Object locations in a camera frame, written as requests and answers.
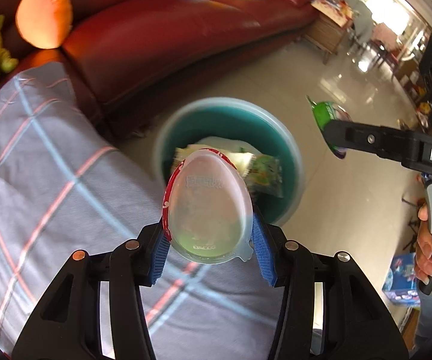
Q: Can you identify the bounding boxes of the pale yellow snack packet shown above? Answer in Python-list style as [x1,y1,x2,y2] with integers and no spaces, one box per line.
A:
[173,144,256,181]

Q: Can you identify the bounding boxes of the green snack packet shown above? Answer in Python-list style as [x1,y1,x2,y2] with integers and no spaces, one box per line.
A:
[306,95,352,160]

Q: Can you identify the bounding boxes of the orange carrot plush toy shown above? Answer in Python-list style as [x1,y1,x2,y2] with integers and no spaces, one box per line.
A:
[16,0,74,50]

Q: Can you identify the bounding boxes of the egg-shaped clear plastic cup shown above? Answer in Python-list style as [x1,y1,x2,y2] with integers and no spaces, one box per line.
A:
[161,148,256,263]

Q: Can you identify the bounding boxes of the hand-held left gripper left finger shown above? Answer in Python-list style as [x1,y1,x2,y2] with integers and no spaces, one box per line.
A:
[11,223,171,360]

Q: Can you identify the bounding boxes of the blue toy box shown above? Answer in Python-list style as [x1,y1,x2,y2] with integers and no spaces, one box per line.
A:
[383,254,423,305]

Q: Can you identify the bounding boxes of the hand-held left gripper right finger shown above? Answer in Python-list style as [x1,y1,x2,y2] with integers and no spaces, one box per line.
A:
[251,212,408,360]

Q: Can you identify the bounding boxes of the teal round trash bin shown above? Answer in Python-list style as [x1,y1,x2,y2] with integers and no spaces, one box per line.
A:
[152,97,307,227]

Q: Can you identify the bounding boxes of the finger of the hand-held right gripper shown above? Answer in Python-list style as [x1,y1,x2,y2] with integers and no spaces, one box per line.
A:
[324,119,419,164]

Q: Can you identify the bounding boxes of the red leather sofa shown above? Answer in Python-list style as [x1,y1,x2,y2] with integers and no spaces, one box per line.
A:
[0,0,319,141]

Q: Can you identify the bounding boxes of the wooden side table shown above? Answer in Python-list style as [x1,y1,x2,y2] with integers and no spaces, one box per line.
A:
[305,0,355,64]

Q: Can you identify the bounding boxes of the grey plaid blanket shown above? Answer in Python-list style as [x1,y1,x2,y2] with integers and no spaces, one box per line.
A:
[0,62,288,360]

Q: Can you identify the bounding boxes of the light green printed packet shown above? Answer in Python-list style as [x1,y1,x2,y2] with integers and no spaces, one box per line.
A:
[246,154,284,199]

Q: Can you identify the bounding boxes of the dark wooden chair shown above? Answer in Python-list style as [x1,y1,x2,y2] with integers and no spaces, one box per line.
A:
[370,22,415,79]

